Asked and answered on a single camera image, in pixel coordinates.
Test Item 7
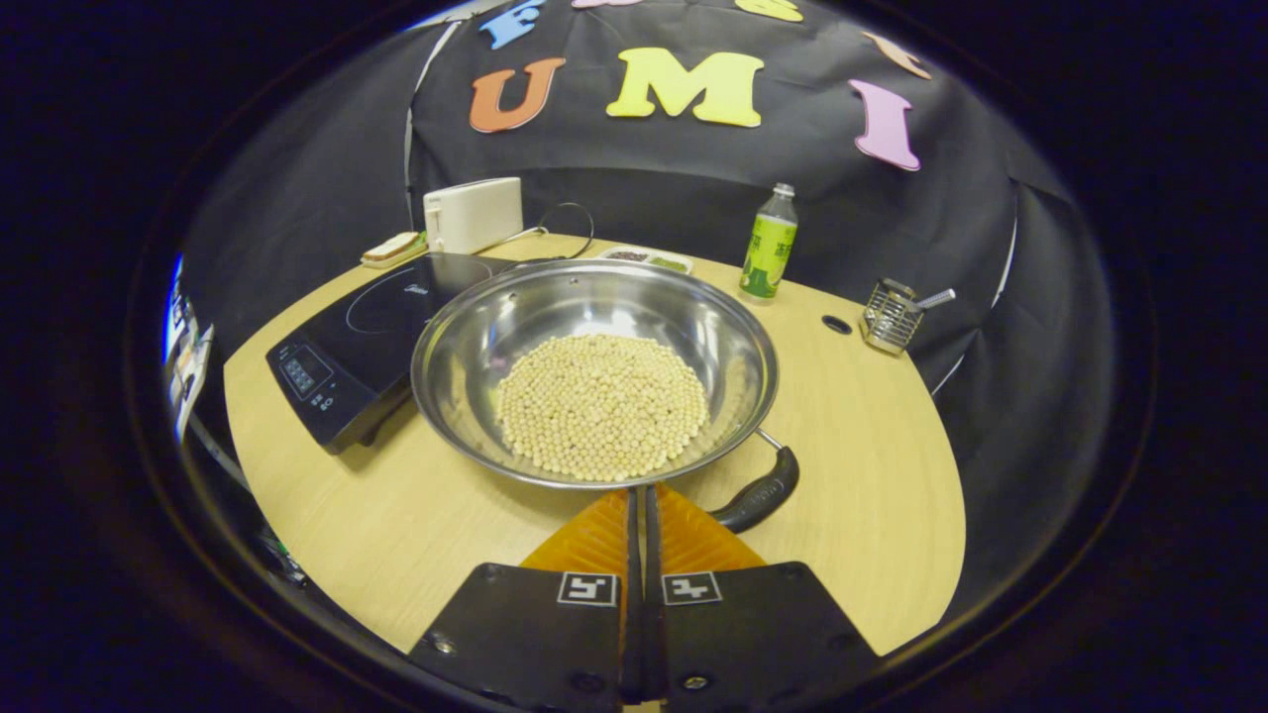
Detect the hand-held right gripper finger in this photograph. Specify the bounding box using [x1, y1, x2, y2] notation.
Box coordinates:
[408, 485, 640, 713]
[644, 483, 881, 713]

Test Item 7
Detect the stainless steel pot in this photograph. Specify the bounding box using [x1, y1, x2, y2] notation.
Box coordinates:
[409, 259, 801, 536]

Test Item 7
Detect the black induction cooktop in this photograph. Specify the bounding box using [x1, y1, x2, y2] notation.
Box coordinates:
[265, 252, 516, 457]

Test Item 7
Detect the pile of soybeans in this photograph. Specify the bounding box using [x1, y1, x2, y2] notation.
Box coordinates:
[495, 334, 710, 484]

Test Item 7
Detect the white divided bean dish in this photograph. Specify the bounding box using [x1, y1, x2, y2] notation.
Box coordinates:
[597, 245, 694, 276]

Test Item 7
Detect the metal mesh utensil holder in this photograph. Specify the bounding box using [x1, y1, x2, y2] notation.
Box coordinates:
[859, 278, 924, 357]

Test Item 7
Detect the green drink bottle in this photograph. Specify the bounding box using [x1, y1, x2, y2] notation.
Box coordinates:
[738, 182, 799, 301]

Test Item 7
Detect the white toaster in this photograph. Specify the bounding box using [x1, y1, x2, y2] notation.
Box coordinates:
[423, 176, 524, 255]

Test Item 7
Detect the sandwich on white plate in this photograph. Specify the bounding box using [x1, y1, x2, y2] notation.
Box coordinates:
[360, 231, 429, 270]

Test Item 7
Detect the black power cable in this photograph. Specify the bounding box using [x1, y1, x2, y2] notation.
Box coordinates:
[495, 202, 596, 268]

